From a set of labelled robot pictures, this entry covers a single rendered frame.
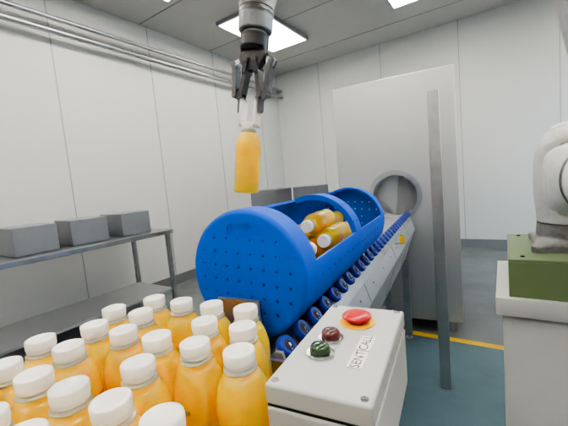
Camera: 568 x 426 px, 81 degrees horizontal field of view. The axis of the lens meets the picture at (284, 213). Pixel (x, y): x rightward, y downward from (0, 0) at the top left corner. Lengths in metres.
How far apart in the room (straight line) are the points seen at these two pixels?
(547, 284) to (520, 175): 4.93
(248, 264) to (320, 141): 5.81
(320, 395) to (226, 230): 0.48
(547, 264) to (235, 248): 0.63
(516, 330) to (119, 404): 0.76
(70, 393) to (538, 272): 0.81
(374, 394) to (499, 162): 5.49
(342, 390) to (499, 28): 5.86
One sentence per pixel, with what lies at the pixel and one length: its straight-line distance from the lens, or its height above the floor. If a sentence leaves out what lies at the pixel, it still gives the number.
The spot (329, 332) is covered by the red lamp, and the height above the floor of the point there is 1.11.
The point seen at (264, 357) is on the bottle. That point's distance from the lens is 0.51.
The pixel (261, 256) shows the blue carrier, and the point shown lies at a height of 1.13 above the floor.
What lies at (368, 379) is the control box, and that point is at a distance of 0.34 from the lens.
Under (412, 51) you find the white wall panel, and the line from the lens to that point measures 6.14.
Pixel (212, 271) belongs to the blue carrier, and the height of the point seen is 1.10.
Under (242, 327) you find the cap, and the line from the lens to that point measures 0.49.
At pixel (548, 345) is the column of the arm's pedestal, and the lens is 0.91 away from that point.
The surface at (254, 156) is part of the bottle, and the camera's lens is 0.89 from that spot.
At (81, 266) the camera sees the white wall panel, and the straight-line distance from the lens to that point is 4.17.
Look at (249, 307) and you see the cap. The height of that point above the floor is 1.09.
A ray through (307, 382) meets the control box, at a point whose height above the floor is 1.10.
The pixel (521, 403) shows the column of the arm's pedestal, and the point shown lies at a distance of 0.97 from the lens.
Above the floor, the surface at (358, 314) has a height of 1.11.
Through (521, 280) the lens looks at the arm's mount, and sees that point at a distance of 0.86.
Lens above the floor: 1.28
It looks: 5 degrees down
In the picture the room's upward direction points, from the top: 5 degrees counter-clockwise
